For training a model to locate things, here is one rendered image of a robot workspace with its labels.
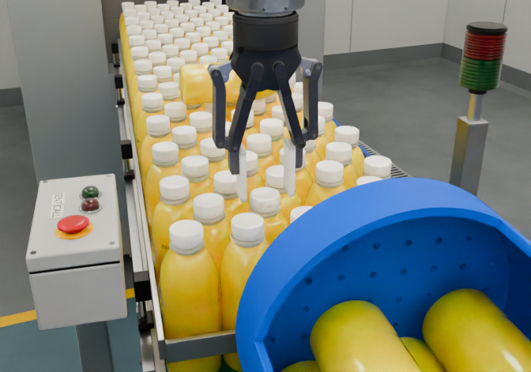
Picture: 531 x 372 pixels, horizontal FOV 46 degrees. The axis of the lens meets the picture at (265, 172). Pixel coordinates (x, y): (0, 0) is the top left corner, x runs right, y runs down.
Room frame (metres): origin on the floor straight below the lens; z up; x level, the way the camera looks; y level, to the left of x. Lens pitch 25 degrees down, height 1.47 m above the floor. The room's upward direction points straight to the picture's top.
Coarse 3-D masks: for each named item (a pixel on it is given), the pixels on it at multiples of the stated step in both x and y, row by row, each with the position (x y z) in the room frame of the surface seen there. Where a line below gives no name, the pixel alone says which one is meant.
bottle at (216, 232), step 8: (224, 216) 0.70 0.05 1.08; (208, 224) 0.69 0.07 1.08; (216, 224) 0.69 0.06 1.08; (224, 224) 0.70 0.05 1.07; (208, 232) 0.68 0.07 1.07; (216, 232) 0.68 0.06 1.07; (224, 232) 0.69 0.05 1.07; (208, 240) 0.67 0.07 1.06; (216, 240) 0.68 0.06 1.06; (224, 240) 0.68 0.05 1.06; (208, 248) 0.67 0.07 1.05; (216, 248) 0.67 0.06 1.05; (216, 256) 0.67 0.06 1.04; (216, 264) 0.67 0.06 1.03
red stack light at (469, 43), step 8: (472, 32) 1.00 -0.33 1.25; (464, 40) 1.02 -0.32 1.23; (472, 40) 1.00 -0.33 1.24; (480, 40) 0.99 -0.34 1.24; (488, 40) 0.98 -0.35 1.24; (496, 40) 0.98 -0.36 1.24; (504, 40) 0.99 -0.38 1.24; (464, 48) 1.02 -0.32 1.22; (472, 48) 0.99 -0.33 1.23; (480, 48) 0.98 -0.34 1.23; (488, 48) 0.98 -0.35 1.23; (496, 48) 0.98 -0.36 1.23; (504, 48) 1.00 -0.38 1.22; (472, 56) 0.99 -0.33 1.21; (480, 56) 0.98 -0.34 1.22; (488, 56) 0.98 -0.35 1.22; (496, 56) 0.98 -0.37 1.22
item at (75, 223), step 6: (66, 216) 0.65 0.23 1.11; (72, 216) 0.65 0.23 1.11; (78, 216) 0.65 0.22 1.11; (84, 216) 0.65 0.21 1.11; (60, 222) 0.63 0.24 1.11; (66, 222) 0.63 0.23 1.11; (72, 222) 0.63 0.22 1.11; (78, 222) 0.63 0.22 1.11; (84, 222) 0.63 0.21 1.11; (60, 228) 0.62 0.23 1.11; (66, 228) 0.62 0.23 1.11; (72, 228) 0.62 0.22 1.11; (78, 228) 0.62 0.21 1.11; (84, 228) 0.63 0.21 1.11
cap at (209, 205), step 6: (198, 198) 0.71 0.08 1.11; (204, 198) 0.71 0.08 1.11; (210, 198) 0.71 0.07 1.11; (216, 198) 0.71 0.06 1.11; (222, 198) 0.71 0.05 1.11; (198, 204) 0.69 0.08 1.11; (204, 204) 0.69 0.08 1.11; (210, 204) 0.69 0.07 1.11; (216, 204) 0.69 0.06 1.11; (222, 204) 0.70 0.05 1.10; (198, 210) 0.69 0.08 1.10; (204, 210) 0.68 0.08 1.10; (210, 210) 0.68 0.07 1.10; (216, 210) 0.69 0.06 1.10; (222, 210) 0.70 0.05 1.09; (198, 216) 0.69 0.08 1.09; (204, 216) 0.69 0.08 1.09; (210, 216) 0.69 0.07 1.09; (216, 216) 0.69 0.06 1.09
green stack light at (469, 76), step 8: (464, 56) 1.01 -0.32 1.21; (464, 64) 1.00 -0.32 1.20; (472, 64) 0.99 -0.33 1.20; (480, 64) 0.98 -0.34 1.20; (488, 64) 0.98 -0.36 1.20; (496, 64) 0.98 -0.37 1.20; (464, 72) 1.00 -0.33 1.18; (472, 72) 0.99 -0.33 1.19; (480, 72) 0.98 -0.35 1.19; (488, 72) 0.98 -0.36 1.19; (496, 72) 0.99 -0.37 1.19; (464, 80) 1.00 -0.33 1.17; (472, 80) 0.99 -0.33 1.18; (480, 80) 0.98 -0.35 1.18; (488, 80) 0.98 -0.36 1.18; (496, 80) 0.99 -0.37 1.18; (472, 88) 0.99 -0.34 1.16; (480, 88) 0.98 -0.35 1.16; (488, 88) 0.98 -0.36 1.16
